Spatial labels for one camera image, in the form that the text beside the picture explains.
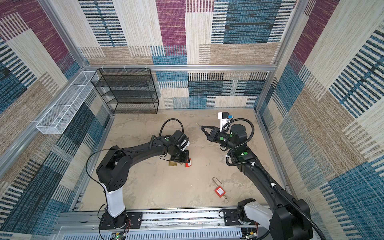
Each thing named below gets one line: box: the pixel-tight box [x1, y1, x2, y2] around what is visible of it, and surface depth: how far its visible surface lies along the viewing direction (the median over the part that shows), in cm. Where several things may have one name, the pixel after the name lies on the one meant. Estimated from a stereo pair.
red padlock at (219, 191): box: [212, 176, 226, 198], surface depth 83 cm
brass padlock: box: [168, 161, 177, 167], surface depth 93 cm
